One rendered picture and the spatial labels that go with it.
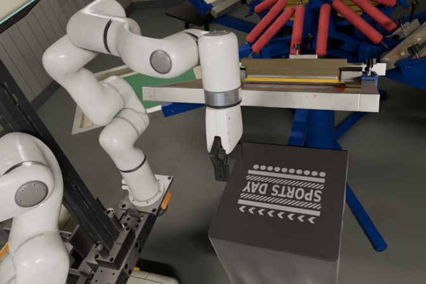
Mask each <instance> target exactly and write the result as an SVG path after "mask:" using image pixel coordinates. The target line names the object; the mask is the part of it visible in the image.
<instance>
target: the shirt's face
mask: <svg viewBox="0 0 426 284"><path fill-rule="evenodd" d="M242 146H243V159H242V160H239V159H237V160H236V162H235V165H234V168H233V170H232V173H231V175H230V181H229V182H228V183H227V186H226V189H225V191H224V194H223V197H222V199H221V202H220V204H219V207H218V210H217V212H216V215H215V218H214V220H213V223H212V226H211V228H210V231H209V234H210V235H212V236H218V237H222V238H228V239H232V240H238V241H242V242H248V243H254V244H258V245H263V246H267V247H274V248H278V249H283V250H289V251H293V252H299V253H303V254H309V255H315V256H319V257H325V258H329V259H334V258H336V256H337V246H338V239H339V226H340V214H341V206H342V194H343V187H344V174H345V162H346V155H347V150H334V149H326V148H312V147H304V146H290V145H276V144H268V143H254V142H246V141H244V142H243V143H242ZM251 164H261V165H272V166H278V167H289V168H295V169H306V170H312V171H323V172H326V174H325V183H324V188H323V196H322V201H321V210H320V215H319V223H318V225H317V224H310V223H303V222H298V221H291V220H287V219H280V218H275V217H268V216H260V215H256V214H249V213H244V212H237V211H235V210H236V206H237V204H238V201H239V198H240V195H241V192H242V189H243V185H244V183H245V180H246V177H247V174H248V171H249V168H250V165H251Z"/></svg>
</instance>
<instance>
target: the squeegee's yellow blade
mask: <svg viewBox="0 0 426 284"><path fill-rule="evenodd" d="M242 81H286V82H341V79H294V78H260V77H247V79H245V80H243V79H242ZM343 83H345V82H343Z"/></svg>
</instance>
